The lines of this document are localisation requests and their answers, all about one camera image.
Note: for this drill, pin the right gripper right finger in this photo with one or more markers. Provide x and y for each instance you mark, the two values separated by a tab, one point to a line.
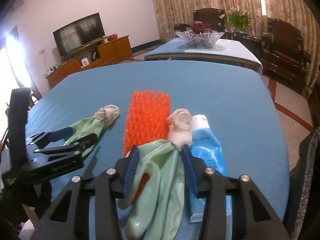
253	217

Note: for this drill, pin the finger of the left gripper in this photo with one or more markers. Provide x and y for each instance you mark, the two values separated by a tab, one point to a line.
42	139
80	145

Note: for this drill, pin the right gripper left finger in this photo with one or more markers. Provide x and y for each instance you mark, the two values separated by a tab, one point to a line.
68	216

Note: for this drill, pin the green rubber glove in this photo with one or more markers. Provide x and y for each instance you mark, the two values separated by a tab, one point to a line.
157	192
102	119

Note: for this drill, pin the orange spiky mat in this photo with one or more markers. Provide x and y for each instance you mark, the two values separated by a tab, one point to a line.
146	119

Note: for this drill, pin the blue white cream tube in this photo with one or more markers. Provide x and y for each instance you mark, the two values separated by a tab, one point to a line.
206	146

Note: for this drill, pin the black trash bag bin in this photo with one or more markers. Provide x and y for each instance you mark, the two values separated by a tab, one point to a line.
301	218

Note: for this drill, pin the white card on cabinet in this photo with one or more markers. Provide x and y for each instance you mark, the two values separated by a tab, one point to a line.
85	62

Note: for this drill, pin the wooden TV cabinet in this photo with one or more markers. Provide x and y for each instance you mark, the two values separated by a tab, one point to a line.
100	53

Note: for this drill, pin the flat screen television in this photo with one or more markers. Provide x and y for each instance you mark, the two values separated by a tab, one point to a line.
78	33

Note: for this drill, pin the red ornament on cabinet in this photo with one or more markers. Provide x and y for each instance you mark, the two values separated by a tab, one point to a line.
112	37

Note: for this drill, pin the wooden sofa bench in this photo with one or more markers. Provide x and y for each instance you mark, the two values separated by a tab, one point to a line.
314	103

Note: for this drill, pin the glass fruit bowl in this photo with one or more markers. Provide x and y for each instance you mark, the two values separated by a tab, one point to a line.
204	40

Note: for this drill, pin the red fruit in bowl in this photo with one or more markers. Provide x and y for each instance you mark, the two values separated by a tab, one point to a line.
198	27

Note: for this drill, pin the beige patterned curtain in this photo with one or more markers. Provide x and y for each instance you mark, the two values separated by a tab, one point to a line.
295	12

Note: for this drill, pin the coffee table blue cloth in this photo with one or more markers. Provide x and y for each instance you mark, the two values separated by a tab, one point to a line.
224	51

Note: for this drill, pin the right dark wooden armchair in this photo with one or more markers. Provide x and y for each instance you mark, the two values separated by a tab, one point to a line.
283	53

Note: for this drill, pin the dark wooden armchair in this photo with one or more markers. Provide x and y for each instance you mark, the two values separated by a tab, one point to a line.
283	53
213	19

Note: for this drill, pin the left dark wooden armchair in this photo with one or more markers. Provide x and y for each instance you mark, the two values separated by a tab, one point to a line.
213	19

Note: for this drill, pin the dark wooden side table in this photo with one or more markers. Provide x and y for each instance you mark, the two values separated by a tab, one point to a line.
253	44

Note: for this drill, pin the green potted plant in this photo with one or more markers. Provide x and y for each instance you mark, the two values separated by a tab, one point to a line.
237	18

